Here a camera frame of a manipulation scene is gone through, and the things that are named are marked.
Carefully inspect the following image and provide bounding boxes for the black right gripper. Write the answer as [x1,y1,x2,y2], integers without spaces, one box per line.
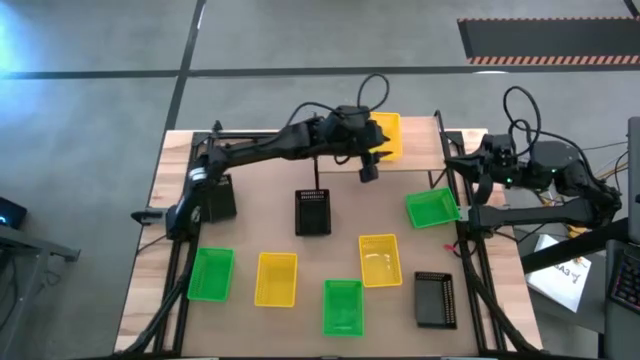
[443,133,519,177]

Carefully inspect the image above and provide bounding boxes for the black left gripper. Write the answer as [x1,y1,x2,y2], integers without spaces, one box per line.
[342,112,395,162]

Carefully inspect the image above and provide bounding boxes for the yellow plastic basket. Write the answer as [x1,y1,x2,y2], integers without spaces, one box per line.
[253,251,299,309]
[357,233,404,289]
[369,111,404,162]

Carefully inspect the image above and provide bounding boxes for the green plastic basket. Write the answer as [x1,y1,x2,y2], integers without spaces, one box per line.
[186,246,236,304]
[404,186,462,230]
[322,278,366,338]

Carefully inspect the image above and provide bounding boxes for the black diagonal bar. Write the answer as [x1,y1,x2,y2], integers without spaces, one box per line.
[519,217,631,275]

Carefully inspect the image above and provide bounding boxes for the black hazard-striped floor mat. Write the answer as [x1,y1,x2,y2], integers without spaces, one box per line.
[457,17,640,66]

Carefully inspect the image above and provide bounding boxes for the white cardboard box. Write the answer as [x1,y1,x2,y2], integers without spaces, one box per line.
[524,233,593,314]

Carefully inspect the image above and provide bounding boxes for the grey monitor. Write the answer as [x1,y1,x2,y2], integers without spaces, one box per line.
[627,116,640,246]

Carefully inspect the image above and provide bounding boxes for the black backlit keyboard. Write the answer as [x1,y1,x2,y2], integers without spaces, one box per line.
[608,244,640,316]

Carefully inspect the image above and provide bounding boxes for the grey side stand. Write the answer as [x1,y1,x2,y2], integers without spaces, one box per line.
[0,222,81,360]

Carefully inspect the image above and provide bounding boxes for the black device with blue light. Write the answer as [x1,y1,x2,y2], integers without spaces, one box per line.
[0,196,29,230]

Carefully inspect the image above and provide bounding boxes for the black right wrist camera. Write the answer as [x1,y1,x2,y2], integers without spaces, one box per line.
[471,172,496,205]

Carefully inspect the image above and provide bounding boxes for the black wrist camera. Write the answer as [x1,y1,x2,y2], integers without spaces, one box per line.
[357,152,380,184]
[471,172,496,205]

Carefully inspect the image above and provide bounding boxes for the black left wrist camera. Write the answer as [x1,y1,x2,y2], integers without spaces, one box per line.
[357,152,380,184]

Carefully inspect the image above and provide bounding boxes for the black aluminium table frame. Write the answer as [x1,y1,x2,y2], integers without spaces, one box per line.
[114,109,539,357]

